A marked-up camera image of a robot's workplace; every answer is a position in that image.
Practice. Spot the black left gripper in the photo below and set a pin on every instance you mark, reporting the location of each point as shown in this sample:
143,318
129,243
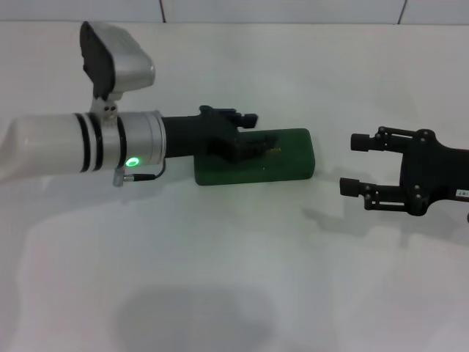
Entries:
194,135

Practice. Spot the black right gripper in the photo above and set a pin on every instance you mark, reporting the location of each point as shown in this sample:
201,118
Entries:
432,172

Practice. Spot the green glasses case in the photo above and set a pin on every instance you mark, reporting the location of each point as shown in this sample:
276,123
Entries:
293,161

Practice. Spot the white label sticker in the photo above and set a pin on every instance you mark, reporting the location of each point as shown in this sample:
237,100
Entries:
462,193

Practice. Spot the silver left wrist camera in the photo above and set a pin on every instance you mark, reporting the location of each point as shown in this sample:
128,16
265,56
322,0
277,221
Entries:
128,62

